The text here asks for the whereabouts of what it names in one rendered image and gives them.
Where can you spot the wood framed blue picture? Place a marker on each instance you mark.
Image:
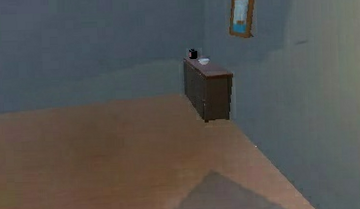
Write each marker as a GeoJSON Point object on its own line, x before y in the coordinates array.
{"type": "Point", "coordinates": [241, 15]}

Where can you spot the small white bowl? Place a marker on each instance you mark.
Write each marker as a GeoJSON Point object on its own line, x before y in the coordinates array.
{"type": "Point", "coordinates": [204, 61]}

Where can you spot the dark brown wooden sideboard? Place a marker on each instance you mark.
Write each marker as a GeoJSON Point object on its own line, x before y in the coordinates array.
{"type": "Point", "coordinates": [209, 89]}

